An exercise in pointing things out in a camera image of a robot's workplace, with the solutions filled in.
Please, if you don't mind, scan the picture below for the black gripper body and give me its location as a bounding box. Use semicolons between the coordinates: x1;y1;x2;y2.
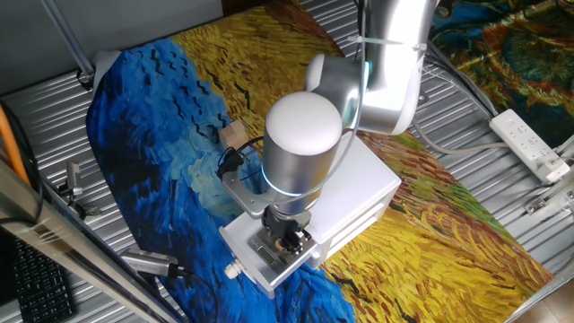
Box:
261;205;313;241

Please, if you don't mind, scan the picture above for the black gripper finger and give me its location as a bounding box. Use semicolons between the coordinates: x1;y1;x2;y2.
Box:
290;227;314;258
274;233;298;266

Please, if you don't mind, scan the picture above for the stepped wooden block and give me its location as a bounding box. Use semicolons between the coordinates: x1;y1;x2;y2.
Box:
218;119;250;152

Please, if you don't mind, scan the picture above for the white plastic drawer cabinet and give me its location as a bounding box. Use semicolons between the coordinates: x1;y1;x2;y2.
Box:
304;134;403;271

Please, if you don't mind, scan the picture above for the small digital scale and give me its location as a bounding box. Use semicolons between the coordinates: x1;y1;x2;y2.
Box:
248;228;315;275

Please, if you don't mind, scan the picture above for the blue and yellow painted cloth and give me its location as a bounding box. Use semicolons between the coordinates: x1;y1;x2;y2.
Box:
85;0;555;323

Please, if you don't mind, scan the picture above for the white pad under cloth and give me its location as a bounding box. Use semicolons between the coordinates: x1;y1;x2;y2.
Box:
91;48;123;98

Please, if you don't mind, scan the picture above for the black keyboard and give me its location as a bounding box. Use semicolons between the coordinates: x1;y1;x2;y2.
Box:
8;235;77;323

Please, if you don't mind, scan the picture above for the white power strip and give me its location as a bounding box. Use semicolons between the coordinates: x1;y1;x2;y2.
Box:
488;109;571;185

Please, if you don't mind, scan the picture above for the grey metal pole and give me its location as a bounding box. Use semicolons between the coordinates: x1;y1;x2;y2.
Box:
39;0;96;86

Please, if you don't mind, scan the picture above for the dark green painted cloth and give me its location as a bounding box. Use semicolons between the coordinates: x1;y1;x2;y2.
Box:
428;0;574;149

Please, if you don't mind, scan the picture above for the wrist camera on grey bracket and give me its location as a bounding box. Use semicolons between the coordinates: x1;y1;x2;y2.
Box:
215;136;271;220

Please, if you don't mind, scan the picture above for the black camera cable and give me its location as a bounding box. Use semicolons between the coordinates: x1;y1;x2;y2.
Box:
177;267;221;323

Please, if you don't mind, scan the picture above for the silver depth camera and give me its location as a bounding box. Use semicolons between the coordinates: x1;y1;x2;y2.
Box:
119;249;187;278

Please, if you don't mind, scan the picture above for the thick grey robot cable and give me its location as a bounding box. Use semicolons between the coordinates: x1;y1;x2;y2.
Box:
410;117;510;157

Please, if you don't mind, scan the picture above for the aluminium frame bar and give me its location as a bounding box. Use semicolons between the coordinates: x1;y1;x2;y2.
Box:
0;159;189;323

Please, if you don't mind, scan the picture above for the small metal bracket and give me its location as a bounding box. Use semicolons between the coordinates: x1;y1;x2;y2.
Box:
523;188;574;215

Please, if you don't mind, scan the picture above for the orange cable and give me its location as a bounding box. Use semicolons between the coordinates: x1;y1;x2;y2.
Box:
0;105;30;186

